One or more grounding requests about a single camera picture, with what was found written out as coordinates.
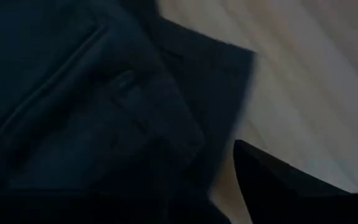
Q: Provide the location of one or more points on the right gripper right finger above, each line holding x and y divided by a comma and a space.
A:
291, 199

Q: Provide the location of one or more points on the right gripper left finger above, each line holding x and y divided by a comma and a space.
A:
26, 208

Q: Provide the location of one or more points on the dark blue-grey garment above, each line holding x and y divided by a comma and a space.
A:
89, 93

